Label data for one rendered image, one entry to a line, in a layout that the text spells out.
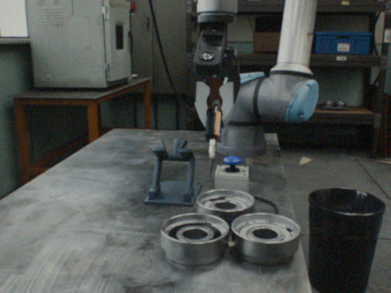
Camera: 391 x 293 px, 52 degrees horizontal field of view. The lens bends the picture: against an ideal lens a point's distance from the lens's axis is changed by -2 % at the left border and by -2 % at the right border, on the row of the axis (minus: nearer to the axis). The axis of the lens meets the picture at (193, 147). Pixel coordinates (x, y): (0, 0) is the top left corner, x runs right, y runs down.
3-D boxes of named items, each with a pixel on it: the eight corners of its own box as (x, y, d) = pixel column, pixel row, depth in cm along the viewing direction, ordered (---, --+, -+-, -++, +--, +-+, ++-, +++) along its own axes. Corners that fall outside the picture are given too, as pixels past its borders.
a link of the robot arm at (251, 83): (234, 113, 128) (235, 69, 125) (274, 117, 121) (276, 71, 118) (214, 118, 119) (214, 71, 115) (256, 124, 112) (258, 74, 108)
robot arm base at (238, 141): (218, 143, 131) (219, 113, 129) (266, 145, 129) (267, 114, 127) (213, 156, 117) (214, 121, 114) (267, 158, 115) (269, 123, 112)
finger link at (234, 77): (242, 101, 79) (238, 55, 76) (242, 102, 77) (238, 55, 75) (218, 103, 79) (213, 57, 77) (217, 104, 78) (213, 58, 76)
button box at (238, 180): (247, 196, 86) (248, 174, 85) (214, 195, 87) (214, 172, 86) (248, 183, 94) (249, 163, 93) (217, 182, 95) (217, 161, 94)
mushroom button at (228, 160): (240, 182, 87) (241, 160, 86) (221, 181, 88) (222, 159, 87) (241, 176, 91) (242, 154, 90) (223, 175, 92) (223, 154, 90)
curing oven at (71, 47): (116, 92, 279) (112, -7, 262) (34, 91, 287) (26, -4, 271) (139, 83, 338) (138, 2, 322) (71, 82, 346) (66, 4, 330)
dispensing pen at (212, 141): (201, 178, 74) (208, 95, 79) (203, 183, 78) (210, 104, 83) (212, 178, 73) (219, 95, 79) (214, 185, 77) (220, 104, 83)
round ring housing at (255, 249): (278, 231, 70) (280, 209, 69) (311, 261, 60) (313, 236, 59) (221, 239, 67) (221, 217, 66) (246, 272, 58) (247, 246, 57)
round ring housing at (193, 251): (208, 275, 57) (208, 249, 56) (148, 256, 62) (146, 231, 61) (239, 245, 66) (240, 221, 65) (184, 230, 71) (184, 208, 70)
